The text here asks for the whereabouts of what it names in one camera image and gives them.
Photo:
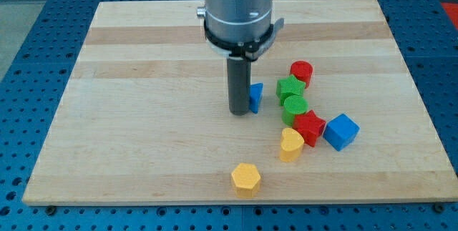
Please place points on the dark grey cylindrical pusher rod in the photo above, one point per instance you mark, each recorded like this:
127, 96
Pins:
238, 86

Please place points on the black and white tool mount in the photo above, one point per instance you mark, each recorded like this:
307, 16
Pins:
250, 50

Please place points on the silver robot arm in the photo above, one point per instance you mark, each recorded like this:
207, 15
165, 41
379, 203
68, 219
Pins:
241, 31

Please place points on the green star block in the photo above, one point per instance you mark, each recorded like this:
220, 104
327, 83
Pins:
289, 86

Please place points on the red star block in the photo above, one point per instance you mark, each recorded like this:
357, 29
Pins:
310, 126

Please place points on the blue triangle block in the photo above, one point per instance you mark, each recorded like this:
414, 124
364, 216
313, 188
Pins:
256, 93

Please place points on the red cylinder block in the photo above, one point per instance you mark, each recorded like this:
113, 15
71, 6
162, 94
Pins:
303, 71

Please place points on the green cylinder block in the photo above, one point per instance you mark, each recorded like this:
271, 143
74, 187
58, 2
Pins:
292, 106

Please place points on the yellow heart block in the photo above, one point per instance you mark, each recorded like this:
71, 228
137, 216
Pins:
291, 145

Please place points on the wooden board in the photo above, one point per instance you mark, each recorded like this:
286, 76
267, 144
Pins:
144, 118

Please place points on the yellow hexagon block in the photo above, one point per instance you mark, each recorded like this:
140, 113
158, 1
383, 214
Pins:
246, 179

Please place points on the blue cube block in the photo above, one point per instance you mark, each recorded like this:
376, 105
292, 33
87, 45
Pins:
340, 132

